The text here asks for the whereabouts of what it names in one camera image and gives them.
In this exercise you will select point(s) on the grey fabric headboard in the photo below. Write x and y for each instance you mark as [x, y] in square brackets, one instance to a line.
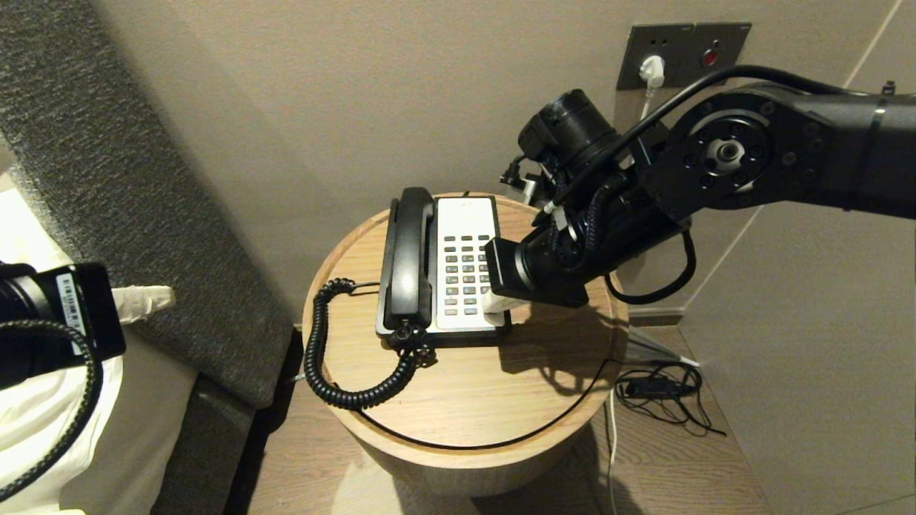
[143, 179]

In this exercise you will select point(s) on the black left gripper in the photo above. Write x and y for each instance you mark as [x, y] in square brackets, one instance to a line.
[100, 300]

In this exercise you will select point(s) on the white bedding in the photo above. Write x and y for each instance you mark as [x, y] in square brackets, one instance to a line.
[28, 422]

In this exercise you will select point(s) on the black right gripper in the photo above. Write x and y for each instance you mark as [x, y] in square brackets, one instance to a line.
[504, 268]

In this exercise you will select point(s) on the black and white telephone base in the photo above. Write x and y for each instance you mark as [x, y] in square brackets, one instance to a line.
[465, 214]

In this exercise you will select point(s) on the white power plug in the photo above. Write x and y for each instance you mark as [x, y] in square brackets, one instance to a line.
[652, 71]

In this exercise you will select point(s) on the transparent folded umbrella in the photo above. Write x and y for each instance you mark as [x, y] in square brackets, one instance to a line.
[644, 350]

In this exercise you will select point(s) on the round wooden side table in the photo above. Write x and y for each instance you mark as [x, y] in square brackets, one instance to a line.
[465, 400]

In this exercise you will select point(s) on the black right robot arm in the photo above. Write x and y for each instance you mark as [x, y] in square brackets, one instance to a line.
[823, 157]

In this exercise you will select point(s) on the grey wall socket panel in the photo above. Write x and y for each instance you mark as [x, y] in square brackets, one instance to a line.
[680, 43]

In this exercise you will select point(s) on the dark grey bed frame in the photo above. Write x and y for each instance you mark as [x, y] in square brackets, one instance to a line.
[200, 458]

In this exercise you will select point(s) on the black telephone handset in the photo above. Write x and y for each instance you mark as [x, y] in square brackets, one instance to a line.
[409, 250]

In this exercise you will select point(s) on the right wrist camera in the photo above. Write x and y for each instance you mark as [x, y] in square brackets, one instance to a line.
[529, 187]

